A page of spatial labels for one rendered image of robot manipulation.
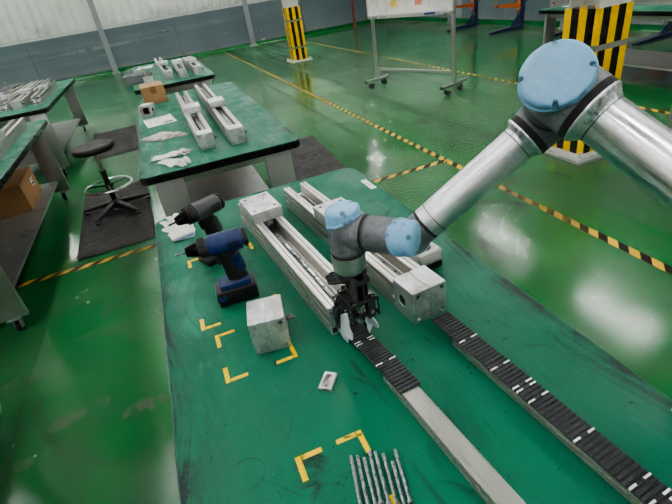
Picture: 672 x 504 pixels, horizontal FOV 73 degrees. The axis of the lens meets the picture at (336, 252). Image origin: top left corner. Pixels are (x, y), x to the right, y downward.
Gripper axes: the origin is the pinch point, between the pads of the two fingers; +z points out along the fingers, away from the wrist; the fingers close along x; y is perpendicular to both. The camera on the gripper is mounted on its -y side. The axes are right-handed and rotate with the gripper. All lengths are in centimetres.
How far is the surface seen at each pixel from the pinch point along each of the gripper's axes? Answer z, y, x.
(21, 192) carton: 40, -356, -125
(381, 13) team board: -22, -534, 341
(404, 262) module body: -6.4, -10.1, 21.6
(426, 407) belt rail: -0.9, 28.5, 0.1
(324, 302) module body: -6.4, -7.5, -4.2
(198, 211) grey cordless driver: -18, -61, -22
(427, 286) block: -7.3, 3.7, 19.1
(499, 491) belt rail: -0.8, 48.3, -0.2
